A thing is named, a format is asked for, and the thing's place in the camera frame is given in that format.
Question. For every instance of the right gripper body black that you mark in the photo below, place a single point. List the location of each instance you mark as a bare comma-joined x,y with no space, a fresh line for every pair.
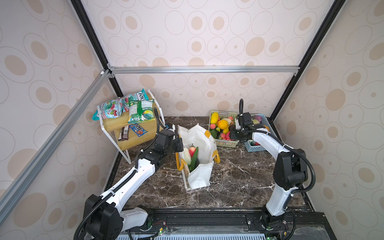
237,133

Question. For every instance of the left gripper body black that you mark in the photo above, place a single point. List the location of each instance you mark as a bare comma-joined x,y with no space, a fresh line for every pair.
175,146

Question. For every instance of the white napa cabbage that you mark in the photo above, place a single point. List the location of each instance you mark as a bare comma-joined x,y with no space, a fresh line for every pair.
186,156

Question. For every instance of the red yellow apple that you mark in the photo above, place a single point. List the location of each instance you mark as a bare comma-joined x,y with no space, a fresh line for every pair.
192,150

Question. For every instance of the white grocery bag yellow handles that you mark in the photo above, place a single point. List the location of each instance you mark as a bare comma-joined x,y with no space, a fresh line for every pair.
208,154

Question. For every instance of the green cucumber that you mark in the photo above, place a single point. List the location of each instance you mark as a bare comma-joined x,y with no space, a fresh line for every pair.
194,159

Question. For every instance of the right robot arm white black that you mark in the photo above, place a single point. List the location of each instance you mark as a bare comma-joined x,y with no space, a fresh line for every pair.
293,172

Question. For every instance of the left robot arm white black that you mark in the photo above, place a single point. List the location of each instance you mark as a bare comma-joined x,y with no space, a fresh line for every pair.
132,183

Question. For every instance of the green snack bag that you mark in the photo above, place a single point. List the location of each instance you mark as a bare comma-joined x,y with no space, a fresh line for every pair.
141,111

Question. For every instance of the teal snack bag rear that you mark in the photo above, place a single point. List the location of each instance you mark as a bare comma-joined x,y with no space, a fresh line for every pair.
139,96

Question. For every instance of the teal red snack bag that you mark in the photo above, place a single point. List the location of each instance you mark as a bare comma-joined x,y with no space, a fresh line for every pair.
111,109

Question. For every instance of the blue vegetable basket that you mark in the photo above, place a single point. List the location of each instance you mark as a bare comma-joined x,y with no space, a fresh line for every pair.
251,146

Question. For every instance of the purple onion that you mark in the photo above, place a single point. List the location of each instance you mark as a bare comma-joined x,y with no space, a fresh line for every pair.
258,118

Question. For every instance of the orange in green basket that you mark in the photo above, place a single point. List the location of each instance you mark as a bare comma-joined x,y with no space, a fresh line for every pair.
223,124

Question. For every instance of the green fruit basket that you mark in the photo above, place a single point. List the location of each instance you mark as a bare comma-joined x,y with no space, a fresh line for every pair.
219,128

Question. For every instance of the blue candy packet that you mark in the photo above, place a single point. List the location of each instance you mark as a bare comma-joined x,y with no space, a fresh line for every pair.
137,129

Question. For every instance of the yellow lemon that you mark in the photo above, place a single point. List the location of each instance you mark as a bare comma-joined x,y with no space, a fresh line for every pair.
214,118

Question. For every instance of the brown chocolate bar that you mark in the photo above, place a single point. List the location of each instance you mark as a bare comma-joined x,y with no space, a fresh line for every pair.
124,134

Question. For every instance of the wooden two-tier shelf white frame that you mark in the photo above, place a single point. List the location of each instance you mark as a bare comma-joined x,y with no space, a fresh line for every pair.
111,128

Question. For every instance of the horizontal aluminium rail back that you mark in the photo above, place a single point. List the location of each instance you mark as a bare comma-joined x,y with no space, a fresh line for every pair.
202,70

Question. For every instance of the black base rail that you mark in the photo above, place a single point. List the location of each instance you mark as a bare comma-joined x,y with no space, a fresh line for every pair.
206,224

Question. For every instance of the diagonal aluminium rail left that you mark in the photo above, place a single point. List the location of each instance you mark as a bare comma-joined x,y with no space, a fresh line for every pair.
20,185

